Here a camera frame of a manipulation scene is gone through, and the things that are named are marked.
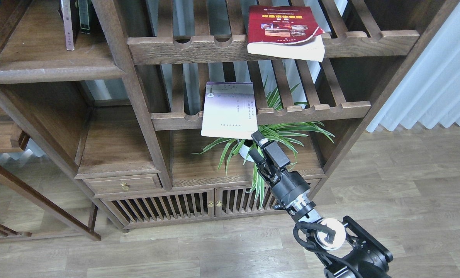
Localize green upright book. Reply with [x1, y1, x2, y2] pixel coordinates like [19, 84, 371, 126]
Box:
[78, 0, 94, 34]

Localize dark wooden bookshelf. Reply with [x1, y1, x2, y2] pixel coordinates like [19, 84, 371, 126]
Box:
[0, 0, 459, 229]

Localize white plant pot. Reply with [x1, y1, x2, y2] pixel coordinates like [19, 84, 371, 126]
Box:
[239, 140, 261, 164]

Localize green spider plant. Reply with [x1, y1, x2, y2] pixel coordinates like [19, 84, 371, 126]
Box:
[193, 77, 335, 209]

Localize white and purple book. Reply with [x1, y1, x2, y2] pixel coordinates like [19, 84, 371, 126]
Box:
[200, 81, 258, 139]

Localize red paperback book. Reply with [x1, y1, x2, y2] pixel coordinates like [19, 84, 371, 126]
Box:
[247, 5, 325, 62]

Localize white curtain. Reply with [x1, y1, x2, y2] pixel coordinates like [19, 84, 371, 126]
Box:
[367, 3, 460, 132]

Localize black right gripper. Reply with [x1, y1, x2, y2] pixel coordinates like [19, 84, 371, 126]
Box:
[249, 131, 311, 211]

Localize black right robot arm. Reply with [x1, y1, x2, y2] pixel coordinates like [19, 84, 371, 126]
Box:
[250, 132, 393, 278]

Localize brass drawer knob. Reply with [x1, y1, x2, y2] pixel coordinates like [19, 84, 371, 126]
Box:
[121, 182, 130, 191]

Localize maroon book with white characters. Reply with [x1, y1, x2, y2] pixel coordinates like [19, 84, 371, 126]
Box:
[59, 0, 80, 51]

